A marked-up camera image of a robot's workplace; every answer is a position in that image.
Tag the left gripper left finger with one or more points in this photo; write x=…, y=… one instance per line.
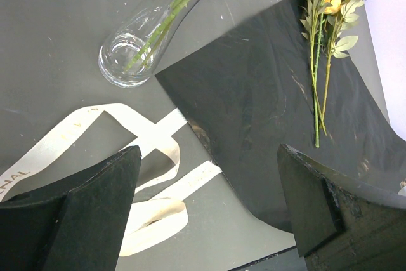
x=76, y=223

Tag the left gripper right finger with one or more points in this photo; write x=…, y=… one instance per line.
x=340, y=223

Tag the black wrapping paper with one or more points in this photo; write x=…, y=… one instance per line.
x=249, y=91

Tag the clear glass vase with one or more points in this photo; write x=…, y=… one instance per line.
x=122, y=45

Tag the flower bouquet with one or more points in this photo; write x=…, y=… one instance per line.
x=324, y=21

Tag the pink rose stem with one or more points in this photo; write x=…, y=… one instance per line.
x=158, y=34

